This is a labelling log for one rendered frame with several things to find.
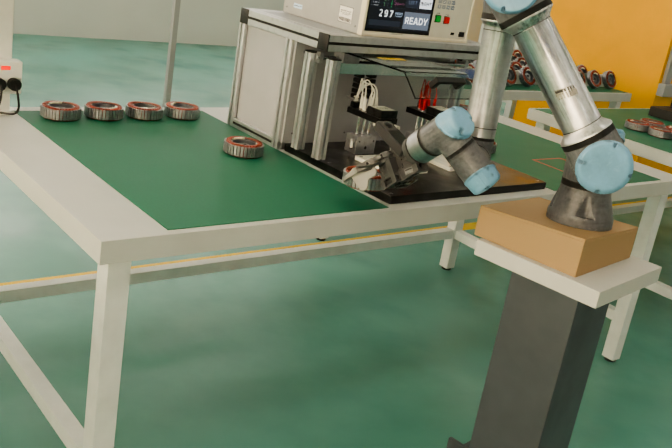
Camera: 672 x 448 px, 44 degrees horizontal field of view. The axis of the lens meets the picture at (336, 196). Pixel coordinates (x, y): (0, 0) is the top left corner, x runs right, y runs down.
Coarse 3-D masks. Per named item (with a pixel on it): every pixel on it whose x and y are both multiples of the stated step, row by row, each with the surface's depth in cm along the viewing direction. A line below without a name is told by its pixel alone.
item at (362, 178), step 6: (354, 168) 195; (372, 168) 194; (348, 174) 196; (354, 174) 195; (360, 174) 195; (366, 174) 195; (372, 174) 194; (354, 180) 196; (360, 180) 195; (366, 180) 194; (360, 186) 195; (366, 186) 194
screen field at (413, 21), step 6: (408, 12) 238; (414, 12) 239; (408, 18) 239; (414, 18) 240; (420, 18) 241; (426, 18) 243; (408, 24) 239; (414, 24) 241; (420, 24) 242; (426, 24) 244; (426, 30) 245
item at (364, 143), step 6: (348, 132) 244; (354, 132) 245; (360, 132) 246; (348, 138) 244; (354, 138) 242; (360, 138) 241; (366, 138) 243; (372, 138) 244; (348, 144) 244; (354, 144) 242; (360, 144) 242; (366, 144) 244; (372, 144) 245; (348, 150) 244; (354, 150) 242; (360, 150) 243; (366, 150) 245; (372, 150) 246
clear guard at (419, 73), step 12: (372, 60) 222; (384, 60) 226; (396, 60) 230; (408, 60) 234; (420, 60) 239; (408, 72) 213; (420, 72) 216; (432, 72) 219; (444, 72) 223; (456, 72) 227; (420, 84) 214; (444, 84) 220; (468, 84) 226; (420, 96) 212; (432, 96) 215; (444, 96) 217; (456, 96) 220; (468, 96) 223
